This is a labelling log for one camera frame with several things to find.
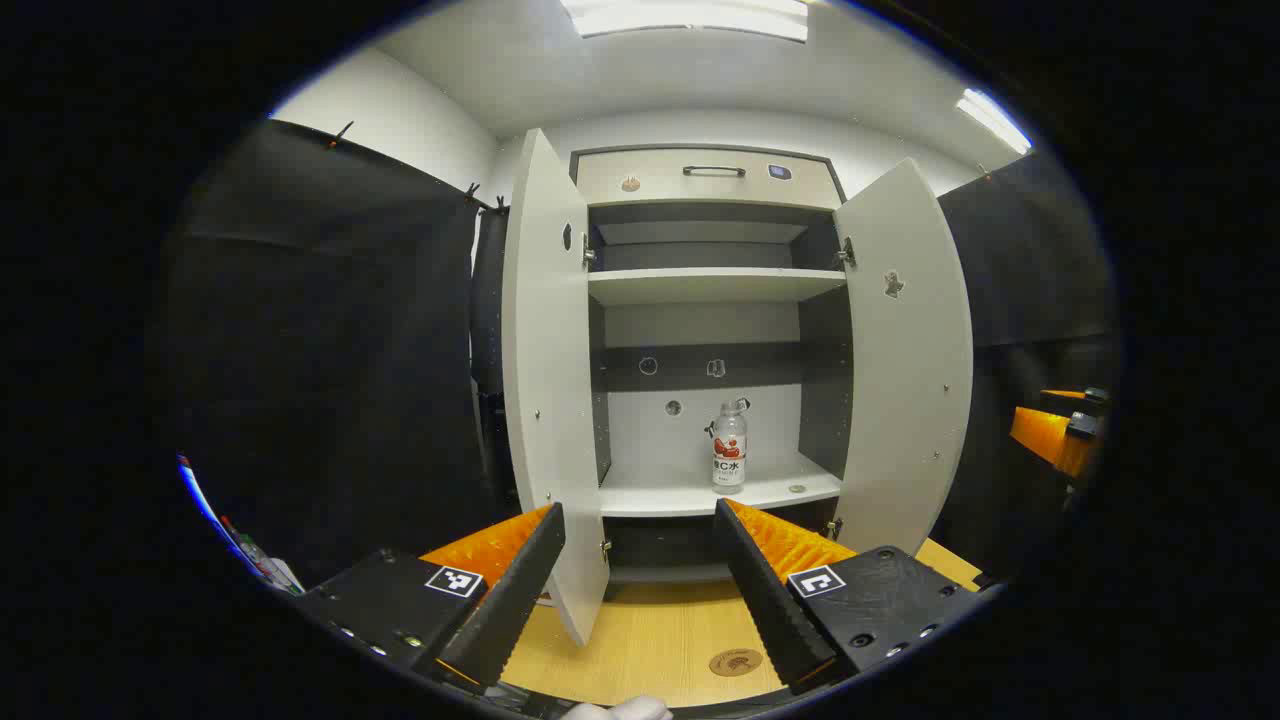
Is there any clear bottle with red label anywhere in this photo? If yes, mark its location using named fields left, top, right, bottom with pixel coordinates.
left=711, top=400, right=749, bottom=495

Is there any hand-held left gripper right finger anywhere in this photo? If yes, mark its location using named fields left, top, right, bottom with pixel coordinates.
left=714, top=498, right=986, bottom=696

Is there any white and grey cabinet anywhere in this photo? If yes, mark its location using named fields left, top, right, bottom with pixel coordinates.
left=570, top=145, right=853, bottom=586

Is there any ceiling light panel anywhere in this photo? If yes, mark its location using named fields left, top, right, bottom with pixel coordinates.
left=954, top=87, right=1034, bottom=157
left=558, top=0, right=810, bottom=43

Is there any white cabinet drawer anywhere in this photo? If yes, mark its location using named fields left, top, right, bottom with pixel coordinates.
left=574, top=149, right=844, bottom=212

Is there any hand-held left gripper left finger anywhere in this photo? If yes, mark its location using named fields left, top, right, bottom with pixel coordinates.
left=295, top=503, right=566, bottom=691

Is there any white cabinet door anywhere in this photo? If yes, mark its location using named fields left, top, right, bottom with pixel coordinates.
left=502, top=128, right=611, bottom=646
left=833, top=158, right=976, bottom=557

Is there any black backdrop cloth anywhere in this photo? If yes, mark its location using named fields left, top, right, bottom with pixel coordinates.
left=935, top=150, right=1121, bottom=581
left=160, top=118, right=511, bottom=591

